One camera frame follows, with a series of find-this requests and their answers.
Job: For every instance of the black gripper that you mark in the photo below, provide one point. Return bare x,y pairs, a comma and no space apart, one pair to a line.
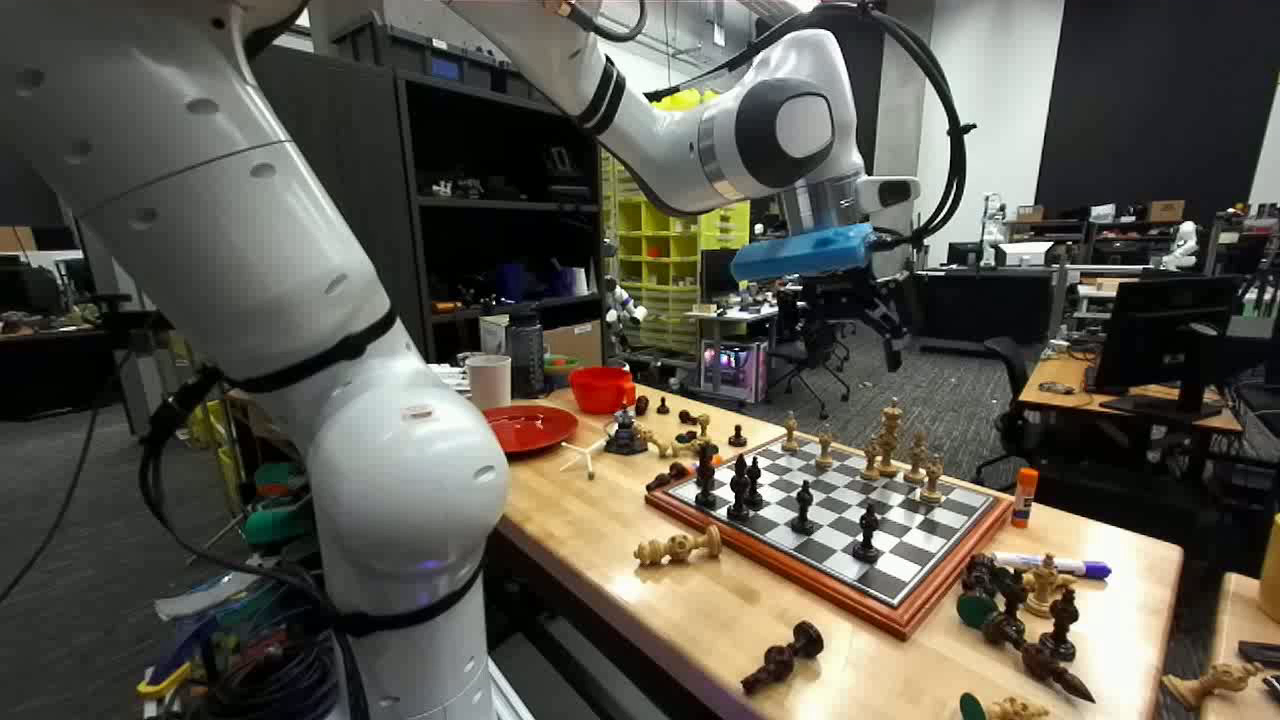
834,299

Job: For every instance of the small dark chess piece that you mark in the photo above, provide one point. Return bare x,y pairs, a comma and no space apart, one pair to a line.
1060,617

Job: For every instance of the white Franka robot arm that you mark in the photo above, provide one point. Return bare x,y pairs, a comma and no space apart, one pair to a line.
203,202

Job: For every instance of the tall light chess piece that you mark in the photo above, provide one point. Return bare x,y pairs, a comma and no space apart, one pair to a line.
891,432

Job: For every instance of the light standing chess piece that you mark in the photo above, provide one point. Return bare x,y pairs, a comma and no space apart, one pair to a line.
916,460
873,460
827,447
791,429
934,481

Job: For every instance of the dark standing chess piece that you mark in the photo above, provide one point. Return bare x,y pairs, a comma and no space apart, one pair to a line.
802,506
736,489
705,479
865,531
754,481

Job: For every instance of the wooden framed chessboard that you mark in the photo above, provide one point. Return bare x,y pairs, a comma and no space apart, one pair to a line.
834,527

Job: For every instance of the large light chess piece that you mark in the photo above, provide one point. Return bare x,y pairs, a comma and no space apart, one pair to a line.
678,547

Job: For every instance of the dark piece green felt base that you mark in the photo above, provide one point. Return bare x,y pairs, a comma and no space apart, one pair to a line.
987,602

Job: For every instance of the light carved chess piece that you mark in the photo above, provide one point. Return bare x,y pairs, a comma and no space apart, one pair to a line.
1044,582

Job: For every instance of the large dark chess piece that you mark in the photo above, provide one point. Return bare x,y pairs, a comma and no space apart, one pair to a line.
783,656

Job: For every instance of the long dark chess piece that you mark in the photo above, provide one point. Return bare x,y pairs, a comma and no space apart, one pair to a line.
1053,664

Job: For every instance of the light piece green felt base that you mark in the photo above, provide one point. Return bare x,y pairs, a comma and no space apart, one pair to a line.
1004,709

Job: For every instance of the black office chair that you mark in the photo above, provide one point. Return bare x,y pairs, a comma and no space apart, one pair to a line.
831,375
1011,395

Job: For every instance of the purple lit computer case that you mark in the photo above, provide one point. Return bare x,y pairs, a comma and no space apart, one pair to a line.
733,368

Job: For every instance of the dark pawn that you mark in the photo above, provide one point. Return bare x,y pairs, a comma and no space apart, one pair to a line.
661,406
736,437
642,406

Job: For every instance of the yellow bin rack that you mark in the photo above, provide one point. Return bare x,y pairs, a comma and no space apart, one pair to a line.
666,247

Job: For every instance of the wooden top office desk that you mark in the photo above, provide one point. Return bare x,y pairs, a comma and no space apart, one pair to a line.
1065,381

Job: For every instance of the orange capped glue stick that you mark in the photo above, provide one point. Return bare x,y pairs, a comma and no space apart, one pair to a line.
1027,495

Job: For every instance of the grey figurine black base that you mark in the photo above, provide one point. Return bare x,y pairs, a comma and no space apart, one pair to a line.
624,432

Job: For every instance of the red plastic cup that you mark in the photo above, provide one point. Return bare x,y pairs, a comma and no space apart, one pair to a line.
601,388

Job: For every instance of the white plastic stick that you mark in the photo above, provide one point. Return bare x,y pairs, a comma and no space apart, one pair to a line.
581,460

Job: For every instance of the white marker blue cap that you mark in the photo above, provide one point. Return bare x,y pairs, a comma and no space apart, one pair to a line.
1053,564

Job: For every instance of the dark bottle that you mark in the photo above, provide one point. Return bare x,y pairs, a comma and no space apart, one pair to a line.
525,352

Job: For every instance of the cardboard box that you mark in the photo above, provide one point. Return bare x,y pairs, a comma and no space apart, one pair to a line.
1166,208

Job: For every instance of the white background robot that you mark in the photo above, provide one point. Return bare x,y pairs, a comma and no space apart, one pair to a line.
1180,247

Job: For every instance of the white cup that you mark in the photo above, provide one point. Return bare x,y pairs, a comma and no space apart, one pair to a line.
490,377

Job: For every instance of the black shelf unit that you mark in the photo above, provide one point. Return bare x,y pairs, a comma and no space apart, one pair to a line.
492,202

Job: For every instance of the black marker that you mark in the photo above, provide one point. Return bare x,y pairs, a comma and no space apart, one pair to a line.
1262,655

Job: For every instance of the black side table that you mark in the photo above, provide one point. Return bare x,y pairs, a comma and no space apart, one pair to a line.
53,362

